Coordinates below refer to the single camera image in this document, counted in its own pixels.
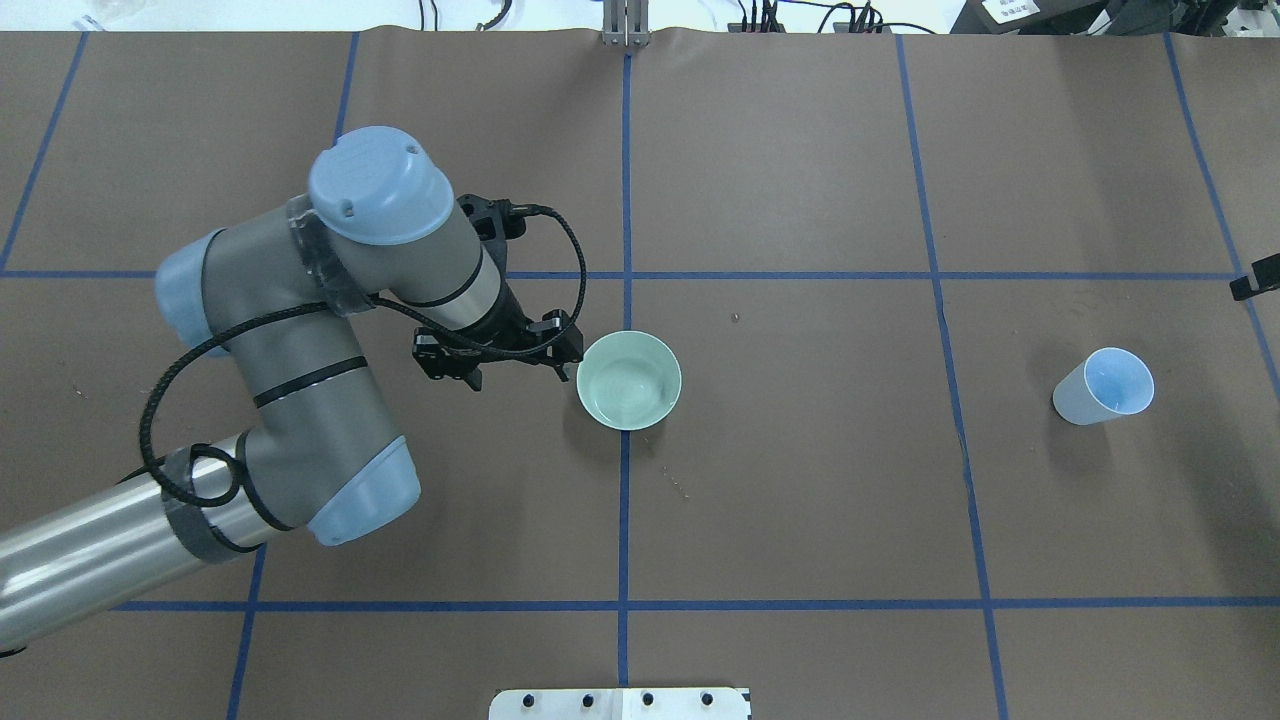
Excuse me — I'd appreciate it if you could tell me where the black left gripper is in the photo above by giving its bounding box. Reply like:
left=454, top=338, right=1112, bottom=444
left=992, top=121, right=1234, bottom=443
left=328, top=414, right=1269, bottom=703
left=413, top=284, right=585, bottom=392

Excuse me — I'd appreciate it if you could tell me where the light blue plastic cup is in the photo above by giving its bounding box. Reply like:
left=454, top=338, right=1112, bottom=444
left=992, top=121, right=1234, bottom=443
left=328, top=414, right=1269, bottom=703
left=1051, top=347, right=1155, bottom=427

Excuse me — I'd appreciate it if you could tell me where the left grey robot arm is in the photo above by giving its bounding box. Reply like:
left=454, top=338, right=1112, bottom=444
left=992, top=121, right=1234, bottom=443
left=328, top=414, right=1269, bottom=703
left=1, top=126, right=588, bottom=657

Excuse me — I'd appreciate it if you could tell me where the light green ceramic bowl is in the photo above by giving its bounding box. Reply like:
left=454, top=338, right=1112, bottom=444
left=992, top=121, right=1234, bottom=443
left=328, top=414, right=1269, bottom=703
left=575, top=331, right=684, bottom=430

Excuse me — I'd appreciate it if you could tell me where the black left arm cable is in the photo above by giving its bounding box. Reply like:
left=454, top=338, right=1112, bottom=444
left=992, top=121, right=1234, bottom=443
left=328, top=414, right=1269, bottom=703
left=138, top=202, right=589, bottom=509

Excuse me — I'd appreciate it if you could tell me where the aluminium frame post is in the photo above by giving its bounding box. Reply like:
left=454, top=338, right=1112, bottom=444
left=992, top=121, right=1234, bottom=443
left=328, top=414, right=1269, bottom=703
left=600, top=0, right=652, bottom=49

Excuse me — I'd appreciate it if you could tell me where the white camera pole base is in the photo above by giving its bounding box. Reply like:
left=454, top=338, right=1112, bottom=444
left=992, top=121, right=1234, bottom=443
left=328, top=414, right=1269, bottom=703
left=486, top=685, right=753, bottom=719

